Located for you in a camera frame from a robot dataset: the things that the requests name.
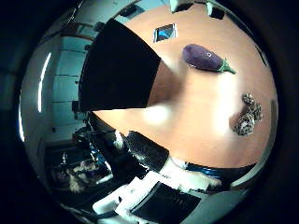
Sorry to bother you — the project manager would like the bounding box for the small metallic objects cluster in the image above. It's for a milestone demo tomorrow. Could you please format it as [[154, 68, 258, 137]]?
[[233, 92, 264, 137]]

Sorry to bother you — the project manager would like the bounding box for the black phone on table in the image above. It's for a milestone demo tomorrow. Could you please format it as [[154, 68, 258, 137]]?
[[152, 22, 179, 44]]

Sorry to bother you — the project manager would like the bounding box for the long ceiling light strip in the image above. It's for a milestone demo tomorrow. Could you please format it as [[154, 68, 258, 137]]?
[[36, 51, 52, 114]]

